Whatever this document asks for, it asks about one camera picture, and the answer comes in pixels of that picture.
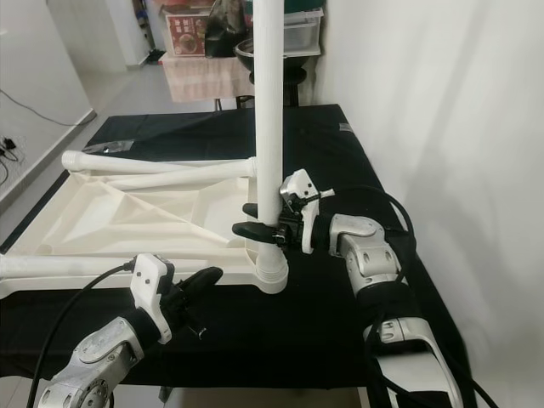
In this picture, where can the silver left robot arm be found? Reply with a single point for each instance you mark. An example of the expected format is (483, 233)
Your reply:
(102, 365)

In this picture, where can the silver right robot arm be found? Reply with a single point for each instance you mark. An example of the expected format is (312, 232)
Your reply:
(370, 255)

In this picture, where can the black tablecloth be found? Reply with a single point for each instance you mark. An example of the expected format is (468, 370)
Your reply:
(306, 340)

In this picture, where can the grey cloth label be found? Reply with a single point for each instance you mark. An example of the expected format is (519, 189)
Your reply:
(346, 127)

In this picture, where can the clear plastic bag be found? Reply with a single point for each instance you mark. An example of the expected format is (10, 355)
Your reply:
(121, 146)

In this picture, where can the dark green floor cleaner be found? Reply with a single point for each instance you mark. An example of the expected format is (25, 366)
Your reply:
(157, 58)

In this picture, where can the black shiny pan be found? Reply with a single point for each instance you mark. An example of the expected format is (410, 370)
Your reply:
(225, 30)

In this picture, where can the clear plastic container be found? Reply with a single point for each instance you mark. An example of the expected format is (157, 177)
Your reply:
(304, 34)

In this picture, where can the red food poster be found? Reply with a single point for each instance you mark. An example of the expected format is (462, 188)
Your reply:
(187, 36)

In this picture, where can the clear box orange lid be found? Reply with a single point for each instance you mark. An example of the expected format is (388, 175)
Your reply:
(164, 34)

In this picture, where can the green pot lid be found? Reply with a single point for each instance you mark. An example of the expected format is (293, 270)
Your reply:
(302, 5)

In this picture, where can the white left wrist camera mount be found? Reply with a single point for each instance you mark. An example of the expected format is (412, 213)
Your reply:
(151, 285)

